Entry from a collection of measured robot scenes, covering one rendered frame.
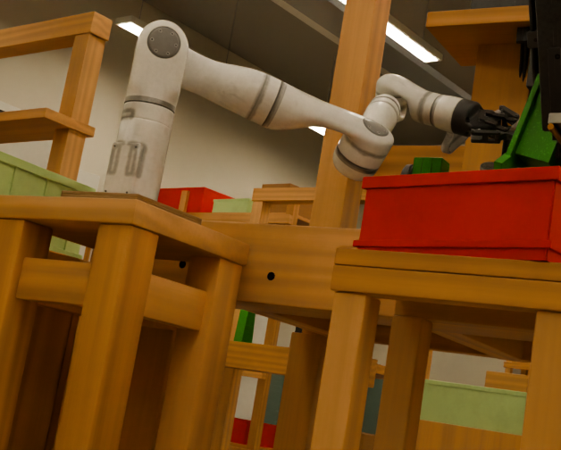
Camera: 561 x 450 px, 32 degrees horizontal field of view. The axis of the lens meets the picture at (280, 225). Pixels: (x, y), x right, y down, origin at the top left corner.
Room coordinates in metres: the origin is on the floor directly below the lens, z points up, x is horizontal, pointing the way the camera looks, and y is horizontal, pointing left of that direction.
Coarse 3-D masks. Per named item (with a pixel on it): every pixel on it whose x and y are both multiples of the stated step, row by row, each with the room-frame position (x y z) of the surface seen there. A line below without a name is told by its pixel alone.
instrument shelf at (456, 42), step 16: (432, 16) 2.18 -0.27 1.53; (448, 16) 2.15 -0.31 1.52; (464, 16) 2.13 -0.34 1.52; (480, 16) 2.11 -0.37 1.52; (496, 16) 2.09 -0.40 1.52; (512, 16) 2.07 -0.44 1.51; (528, 16) 2.05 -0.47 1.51; (432, 32) 2.21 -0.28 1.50; (448, 32) 2.19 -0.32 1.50; (464, 32) 2.18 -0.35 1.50; (480, 32) 2.16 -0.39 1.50; (496, 32) 2.15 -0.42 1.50; (512, 32) 2.13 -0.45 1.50; (448, 48) 2.29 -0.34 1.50; (464, 48) 2.27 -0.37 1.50; (464, 64) 2.38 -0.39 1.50
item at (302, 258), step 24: (240, 240) 1.82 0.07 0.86; (264, 240) 1.79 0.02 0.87; (288, 240) 1.76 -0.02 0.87; (312, 240) 1.74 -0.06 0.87; (336, 240) 1.71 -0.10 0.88; (168, 264) 1.90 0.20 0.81; (264, 264) 1.78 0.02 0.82; (288, 264) 1.76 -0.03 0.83; (312, 264) 1.73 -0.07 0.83; (240, 288) 1.81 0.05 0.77; (264, 288) 1.78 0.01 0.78; (288, 288) 1.75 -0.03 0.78; (312, 288) 1.73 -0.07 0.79; (288, 312) 1.87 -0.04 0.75; (312, 312) 1.79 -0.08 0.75; (384, 312) 1.65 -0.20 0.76; (504, 336) 1.64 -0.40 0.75; (528, 336) 1.58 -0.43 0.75
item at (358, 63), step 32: (352, 0) 2.43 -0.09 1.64; (384, 0) 2.44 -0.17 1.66; (352, 32) 2.42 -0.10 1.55; (384, 32) 2.46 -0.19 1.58; (352, 64) 2.41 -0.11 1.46; (480, 64) 2.23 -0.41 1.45; (512, 64) 2.19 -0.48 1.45; (352, 96) 2.41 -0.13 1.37; (480, 96) 2.23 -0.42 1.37; (512, 96) 2.19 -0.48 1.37; (320, 160) 2.44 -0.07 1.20; (480, 160) 2.22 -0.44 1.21; (320, 192) 2.43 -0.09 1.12; (352, 192) 2.42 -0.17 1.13; (320, 224) 2.42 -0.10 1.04; (352, 224) 2.45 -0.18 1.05
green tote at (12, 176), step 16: (0, 160) 1.83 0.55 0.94; (16, 160) 1.87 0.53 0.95; (0, 176) 1.85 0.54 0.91; (16, 176) 1.88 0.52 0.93; (32, 176) 1.91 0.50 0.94; (48, 176) 1.94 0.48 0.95; (0, 192) 1.85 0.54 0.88; (16, 192) 1.88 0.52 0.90; (32, 192) 1.92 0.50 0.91; (48, 192) 1.95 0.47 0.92; (64, 240) 2.01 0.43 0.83; (80, 256) 2.05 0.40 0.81
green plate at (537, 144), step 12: (528, 108) 1.78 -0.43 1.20; (540, 108) 1.78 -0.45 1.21; (528, 120) 1.79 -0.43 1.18; (540, 120) 1.78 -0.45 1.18; (516, 132) 1.79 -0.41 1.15; (528, 132) 1.79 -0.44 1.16; (540, 132) 1.78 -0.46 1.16; (516, 144) 1.79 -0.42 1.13; (528, 144) 1.79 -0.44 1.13; (540, 144) 1.78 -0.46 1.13; (552, 144) 1.76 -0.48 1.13; (516, 156) 1.82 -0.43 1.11; (528, 156) 1.79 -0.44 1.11; (540, 156) 1.77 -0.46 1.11; (552, 156) 1.77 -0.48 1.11
